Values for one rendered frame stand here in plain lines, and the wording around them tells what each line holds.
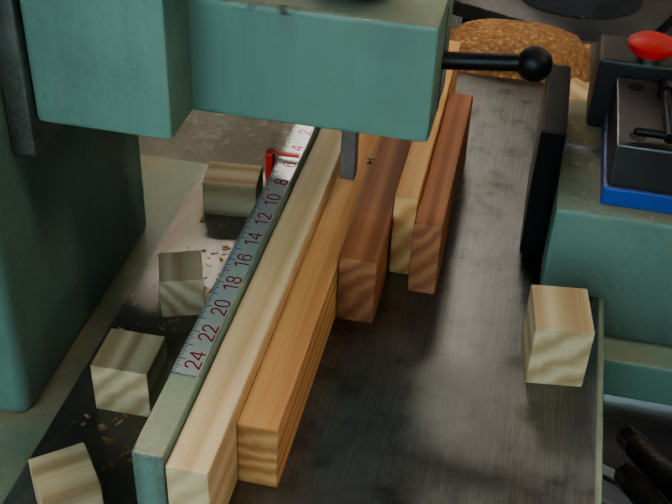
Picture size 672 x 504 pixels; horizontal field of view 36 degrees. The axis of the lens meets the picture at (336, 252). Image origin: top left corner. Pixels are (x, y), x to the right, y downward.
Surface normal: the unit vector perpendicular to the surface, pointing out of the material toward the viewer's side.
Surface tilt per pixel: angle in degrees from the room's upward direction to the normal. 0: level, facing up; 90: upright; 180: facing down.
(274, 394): 0
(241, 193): 90
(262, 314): 0
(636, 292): 90
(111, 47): 90
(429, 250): 90
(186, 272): 0
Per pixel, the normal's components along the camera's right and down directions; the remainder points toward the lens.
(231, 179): 0.04, -0.80
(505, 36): -0.05, -0.58
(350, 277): -0.21, 0.58
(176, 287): 0.14, 0.60
